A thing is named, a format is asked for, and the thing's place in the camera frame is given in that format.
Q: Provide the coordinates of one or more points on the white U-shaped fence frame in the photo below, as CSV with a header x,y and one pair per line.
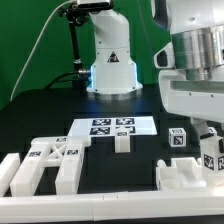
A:
x,y
103,206

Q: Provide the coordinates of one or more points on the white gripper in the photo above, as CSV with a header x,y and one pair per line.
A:
x,y
200,100

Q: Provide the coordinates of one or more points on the white chair seat part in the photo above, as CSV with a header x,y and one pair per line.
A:
x,y
187,173

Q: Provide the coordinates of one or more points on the black camera stand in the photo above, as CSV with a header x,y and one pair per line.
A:
x,y
77,14

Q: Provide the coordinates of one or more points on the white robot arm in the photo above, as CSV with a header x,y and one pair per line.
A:
x,y
191,78

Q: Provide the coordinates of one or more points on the white chair back part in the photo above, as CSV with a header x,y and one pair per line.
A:
x,y
65,152

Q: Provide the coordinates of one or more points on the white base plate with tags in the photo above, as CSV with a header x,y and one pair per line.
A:
x,y
103,127

